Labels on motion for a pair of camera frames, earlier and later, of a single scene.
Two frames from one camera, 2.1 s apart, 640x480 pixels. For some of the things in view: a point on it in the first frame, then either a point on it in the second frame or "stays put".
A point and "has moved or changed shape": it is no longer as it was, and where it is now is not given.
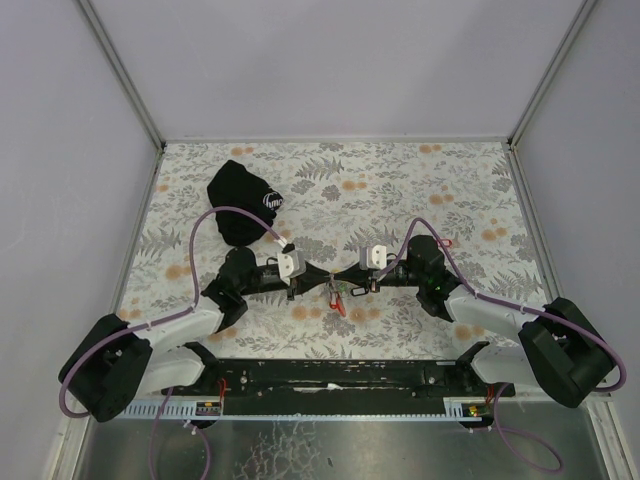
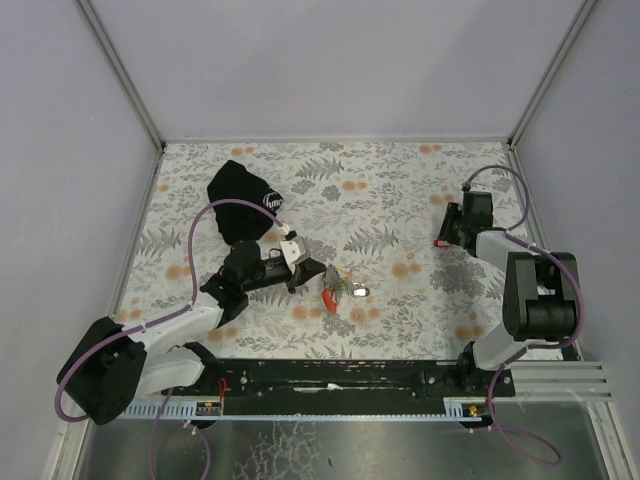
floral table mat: [341, 200] stays put
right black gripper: [371, 277] -> [451, 226]
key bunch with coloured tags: [336, 291] has moved or changed shape
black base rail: [339, 386] stays put
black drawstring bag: [234, 186] stays put
